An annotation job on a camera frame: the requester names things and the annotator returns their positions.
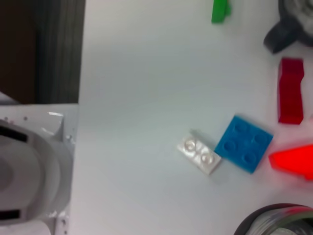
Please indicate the dark red toy brick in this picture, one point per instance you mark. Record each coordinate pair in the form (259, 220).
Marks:
(290, 93)

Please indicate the green toy brick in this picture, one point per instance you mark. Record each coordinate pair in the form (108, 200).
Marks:
(220, 11)

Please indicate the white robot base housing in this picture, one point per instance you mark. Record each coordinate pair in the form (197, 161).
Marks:
(31, 171)

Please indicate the glass teacup with black sleeve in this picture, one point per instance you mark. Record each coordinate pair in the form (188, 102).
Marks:
(269, 220)
(278, 39)

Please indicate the white flat two-stud plate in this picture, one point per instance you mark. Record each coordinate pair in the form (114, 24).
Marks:
(199, 154)

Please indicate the red slope toy brick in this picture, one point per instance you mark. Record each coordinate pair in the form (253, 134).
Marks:
(293, 159)

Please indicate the blue square toy plate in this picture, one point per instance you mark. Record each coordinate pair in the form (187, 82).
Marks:
(244, 144)

